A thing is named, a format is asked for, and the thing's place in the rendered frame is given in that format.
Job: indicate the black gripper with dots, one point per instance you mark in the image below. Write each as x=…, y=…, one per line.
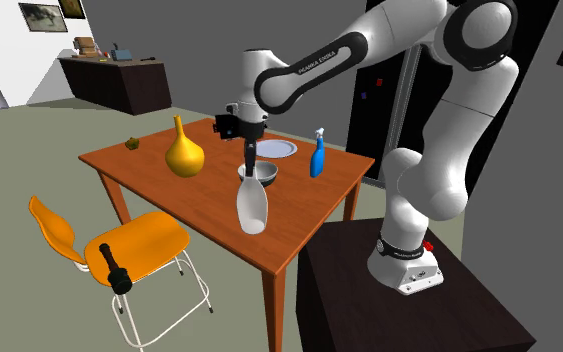
x=250, y=129

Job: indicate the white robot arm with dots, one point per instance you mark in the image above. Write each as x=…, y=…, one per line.
x=432, y=146

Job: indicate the white plate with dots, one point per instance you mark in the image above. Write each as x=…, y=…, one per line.
x=276, y=148

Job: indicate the grey bowl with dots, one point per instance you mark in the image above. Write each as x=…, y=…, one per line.
x=267, y=173

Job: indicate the yellow long-necked vase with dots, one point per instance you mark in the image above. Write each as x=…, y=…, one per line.
x=185, y=156

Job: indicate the blue spray bottle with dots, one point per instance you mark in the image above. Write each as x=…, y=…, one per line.
x=317, y=163

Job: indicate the orange wooden table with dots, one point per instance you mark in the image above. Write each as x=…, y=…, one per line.
x=212, y=195

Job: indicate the white tall vase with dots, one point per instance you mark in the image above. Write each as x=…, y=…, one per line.
x=252, y=207

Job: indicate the black fridge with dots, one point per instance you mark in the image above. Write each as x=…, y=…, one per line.
x=368, y=126

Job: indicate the small green object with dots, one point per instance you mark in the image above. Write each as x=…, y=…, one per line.
x=132, y=143

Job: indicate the dark sideboard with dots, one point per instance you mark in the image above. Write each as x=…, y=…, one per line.
x=115, y=85

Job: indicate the orange chair with white legs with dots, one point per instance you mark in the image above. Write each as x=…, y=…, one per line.
x=149, y=239

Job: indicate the black bottle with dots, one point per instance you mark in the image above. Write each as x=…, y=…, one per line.
x=117, y=275

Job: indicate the dark robot stand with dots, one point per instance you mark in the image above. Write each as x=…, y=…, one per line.
x=359, y=312

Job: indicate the dark green wall picture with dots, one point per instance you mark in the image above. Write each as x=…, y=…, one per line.
x=72, y=8

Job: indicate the grey wall picture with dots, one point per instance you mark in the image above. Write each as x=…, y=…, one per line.
x=43, y=17

